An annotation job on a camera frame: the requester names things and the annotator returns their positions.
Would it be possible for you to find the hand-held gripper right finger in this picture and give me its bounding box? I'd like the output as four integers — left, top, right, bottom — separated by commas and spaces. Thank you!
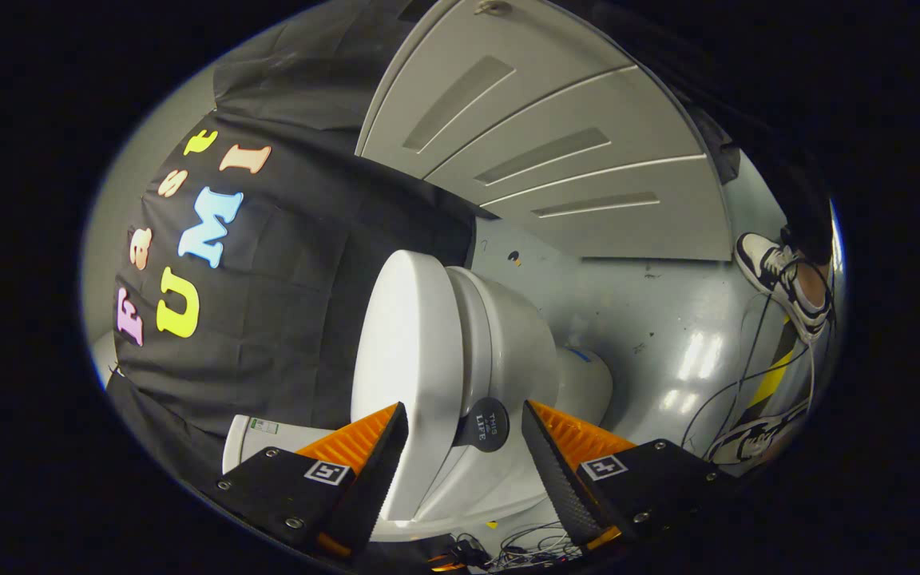
521, 399, 736, 550

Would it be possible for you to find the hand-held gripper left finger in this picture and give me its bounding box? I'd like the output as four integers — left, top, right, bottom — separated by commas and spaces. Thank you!
216, 402, 410, 556

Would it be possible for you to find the black round lid tab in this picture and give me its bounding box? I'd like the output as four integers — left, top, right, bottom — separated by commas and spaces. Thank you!
454, 397, 511, 454

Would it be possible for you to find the white toilet lid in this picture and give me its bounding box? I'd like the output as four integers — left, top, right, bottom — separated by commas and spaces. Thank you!
351, 250, 469, 522

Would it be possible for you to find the white ceramic toilet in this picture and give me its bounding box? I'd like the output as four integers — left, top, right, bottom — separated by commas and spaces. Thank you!
222, 268, 614, 542

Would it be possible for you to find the person's black white sneaker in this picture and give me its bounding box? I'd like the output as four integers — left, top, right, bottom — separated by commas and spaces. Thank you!
735, 232, 833, 345
706, 403, 810, 466

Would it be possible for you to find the black backdrop cloth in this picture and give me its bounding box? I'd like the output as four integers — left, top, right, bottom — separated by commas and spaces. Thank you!
105, 0, 478, 480

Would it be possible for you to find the yellow black floor tape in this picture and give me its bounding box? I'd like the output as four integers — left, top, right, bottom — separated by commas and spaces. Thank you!
746, 335, 796, 410

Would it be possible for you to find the grey drawer cabinet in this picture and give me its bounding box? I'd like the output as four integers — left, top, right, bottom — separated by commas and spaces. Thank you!
356, 0, 733, 263

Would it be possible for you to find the tangled black cable bundle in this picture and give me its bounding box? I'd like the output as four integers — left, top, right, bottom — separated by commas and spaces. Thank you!
426, 521, 585, 571

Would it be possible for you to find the thin black floor cable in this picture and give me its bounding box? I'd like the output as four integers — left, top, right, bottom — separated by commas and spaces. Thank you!
680, 291, 820, 452

